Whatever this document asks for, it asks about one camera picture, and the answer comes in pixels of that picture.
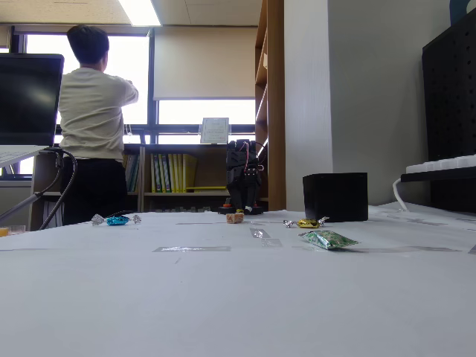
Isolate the person in cream sweater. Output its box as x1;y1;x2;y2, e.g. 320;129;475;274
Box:
58;24;141;226

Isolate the green white book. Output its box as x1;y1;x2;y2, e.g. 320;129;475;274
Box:
125;154;141;193

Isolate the beige roller blind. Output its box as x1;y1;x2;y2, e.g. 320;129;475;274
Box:
153;26;258;103

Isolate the black laptop screen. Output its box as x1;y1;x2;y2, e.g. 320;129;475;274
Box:
0;53;65;169

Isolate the gripper servo cable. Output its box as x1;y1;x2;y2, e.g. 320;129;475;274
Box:
237;141;251;173

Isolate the dark blue rounded object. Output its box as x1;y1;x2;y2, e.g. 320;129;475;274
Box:
448;0;472;28

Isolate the white power strip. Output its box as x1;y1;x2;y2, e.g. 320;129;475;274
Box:
405;154;476;175

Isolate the blue wrapped candy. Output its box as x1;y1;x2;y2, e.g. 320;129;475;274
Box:
91;213;143;227

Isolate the thin black cable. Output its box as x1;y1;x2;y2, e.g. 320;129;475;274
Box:
0;150;64;221

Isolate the framed certificate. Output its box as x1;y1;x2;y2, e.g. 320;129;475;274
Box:
199;117;231;145

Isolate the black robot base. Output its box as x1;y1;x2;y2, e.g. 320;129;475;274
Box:
217;199;266;216

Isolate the white power cable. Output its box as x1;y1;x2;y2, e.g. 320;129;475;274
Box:
392;177;410;213

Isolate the dark shelf ledge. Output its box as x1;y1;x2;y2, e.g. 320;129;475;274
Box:
400;167;476;184

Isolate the green foil snack packet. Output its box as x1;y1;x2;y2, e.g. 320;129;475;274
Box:
298;230;360;251

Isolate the white paper table cover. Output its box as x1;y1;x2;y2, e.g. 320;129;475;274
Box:
0;202;476;357

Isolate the dark window frame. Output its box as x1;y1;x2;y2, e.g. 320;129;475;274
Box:
0;24;258;181

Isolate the long servo cable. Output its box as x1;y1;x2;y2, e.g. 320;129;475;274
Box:
255;138;270;167

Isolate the clear wrapped candy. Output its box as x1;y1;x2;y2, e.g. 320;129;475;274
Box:
248;227;284;248

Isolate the thick black cable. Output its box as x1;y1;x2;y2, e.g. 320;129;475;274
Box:
38;147;79;231

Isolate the black pegboard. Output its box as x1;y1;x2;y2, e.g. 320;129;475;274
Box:
422;7;476;215

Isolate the clear tape strip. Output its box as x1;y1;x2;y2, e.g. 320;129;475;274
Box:
151;245;232;254

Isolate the gold wrapped candy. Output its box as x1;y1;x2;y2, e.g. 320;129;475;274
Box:
283;216;330;229

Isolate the ceiling light panel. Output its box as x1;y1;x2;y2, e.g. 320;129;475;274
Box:
118;0;163;28

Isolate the wide yellow binder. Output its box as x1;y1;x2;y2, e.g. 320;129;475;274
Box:
181;153;199;193

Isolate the black box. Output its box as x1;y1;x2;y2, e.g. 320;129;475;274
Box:
302;172;369;223

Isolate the tall wooden bookshelf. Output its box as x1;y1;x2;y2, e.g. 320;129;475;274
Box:
254;0;286;212

